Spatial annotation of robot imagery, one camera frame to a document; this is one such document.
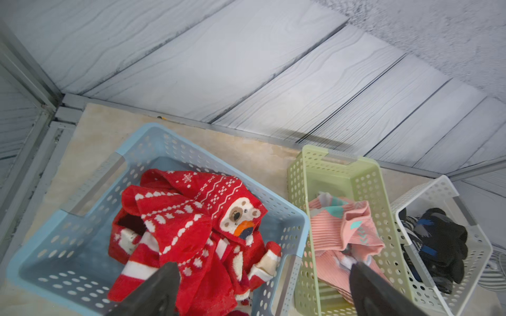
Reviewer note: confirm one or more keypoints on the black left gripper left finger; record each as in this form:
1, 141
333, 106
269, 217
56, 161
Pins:
156, 296

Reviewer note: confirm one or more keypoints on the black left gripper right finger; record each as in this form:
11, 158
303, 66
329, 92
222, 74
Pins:
372, 295

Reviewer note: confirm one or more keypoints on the pink sock with teal leaves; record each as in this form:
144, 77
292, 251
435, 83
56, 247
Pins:
343, 234

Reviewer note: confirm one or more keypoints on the red sock white dot pattern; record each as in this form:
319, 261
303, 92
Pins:
182, 231

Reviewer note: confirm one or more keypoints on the black sock with white label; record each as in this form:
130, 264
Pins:
441, 244

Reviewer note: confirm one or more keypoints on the red snowflake sock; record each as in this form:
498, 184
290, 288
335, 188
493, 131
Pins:
236, 212

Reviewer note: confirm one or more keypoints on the red white striped sock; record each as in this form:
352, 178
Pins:
142, 264

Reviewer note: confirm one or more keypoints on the red bear Christmas sock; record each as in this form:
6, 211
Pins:
247, 268

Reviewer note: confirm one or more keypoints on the light blue plastic basket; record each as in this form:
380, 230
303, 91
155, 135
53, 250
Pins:
67, 260

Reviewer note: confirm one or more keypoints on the white plastic basket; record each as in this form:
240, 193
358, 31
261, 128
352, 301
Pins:
441, 193

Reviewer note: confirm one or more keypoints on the light green plastic basket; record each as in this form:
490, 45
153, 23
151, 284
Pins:
316, 170

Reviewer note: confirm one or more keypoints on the grey striped ceramic mug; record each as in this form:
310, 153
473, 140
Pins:
493, 276

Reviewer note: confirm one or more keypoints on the right aluminium frame post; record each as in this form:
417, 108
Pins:
478, 169

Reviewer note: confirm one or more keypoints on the aluminium frame post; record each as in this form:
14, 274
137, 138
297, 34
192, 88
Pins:
478, 169
20, 69

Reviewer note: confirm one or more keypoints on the left aluminium frame post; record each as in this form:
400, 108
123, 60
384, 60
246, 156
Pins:
20, 69

